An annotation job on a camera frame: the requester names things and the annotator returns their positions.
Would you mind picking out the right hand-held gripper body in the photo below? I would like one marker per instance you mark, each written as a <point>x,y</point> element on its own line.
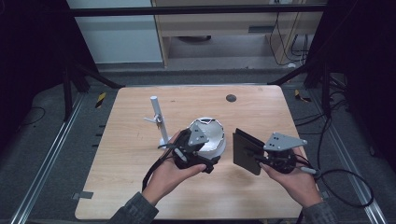
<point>281,158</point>

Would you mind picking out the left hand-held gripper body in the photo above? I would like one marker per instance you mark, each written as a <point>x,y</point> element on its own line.
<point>186,154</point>

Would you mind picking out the black wallet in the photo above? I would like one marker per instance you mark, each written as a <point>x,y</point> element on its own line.
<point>244,146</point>

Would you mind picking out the white jagged rim bowl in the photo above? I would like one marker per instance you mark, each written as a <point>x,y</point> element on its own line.
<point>215,133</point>

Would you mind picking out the white key holder stand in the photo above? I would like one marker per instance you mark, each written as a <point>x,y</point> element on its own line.
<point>155,107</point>

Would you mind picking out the person's right hand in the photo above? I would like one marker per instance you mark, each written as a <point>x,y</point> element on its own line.
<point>299,183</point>

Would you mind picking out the person's left hand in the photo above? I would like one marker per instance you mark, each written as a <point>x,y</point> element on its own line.
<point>165,180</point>

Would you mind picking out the grey tape patch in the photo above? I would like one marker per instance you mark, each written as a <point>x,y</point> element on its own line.
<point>83,195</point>
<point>325,195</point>

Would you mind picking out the round grey table grommet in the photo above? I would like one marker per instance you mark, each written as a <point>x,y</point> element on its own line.
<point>231,98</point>

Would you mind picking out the yellow black striped tape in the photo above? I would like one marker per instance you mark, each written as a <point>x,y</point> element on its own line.
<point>301,97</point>
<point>100,100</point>

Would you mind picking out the black metal stand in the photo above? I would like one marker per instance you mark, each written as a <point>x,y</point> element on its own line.
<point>326,90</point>
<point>67,93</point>

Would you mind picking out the black curtain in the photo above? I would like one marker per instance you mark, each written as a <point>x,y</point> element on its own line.
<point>367,62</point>
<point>31,62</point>

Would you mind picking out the white cabinet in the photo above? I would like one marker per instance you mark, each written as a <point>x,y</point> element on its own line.
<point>118,40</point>

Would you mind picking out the light wooden desk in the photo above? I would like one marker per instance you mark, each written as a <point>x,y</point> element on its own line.
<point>218,23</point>

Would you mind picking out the aluminium floor rail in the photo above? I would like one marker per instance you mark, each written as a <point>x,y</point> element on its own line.
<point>46,161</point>
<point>351,168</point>

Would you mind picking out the black horizontal frame bar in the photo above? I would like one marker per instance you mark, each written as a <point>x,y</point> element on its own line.
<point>186,10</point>

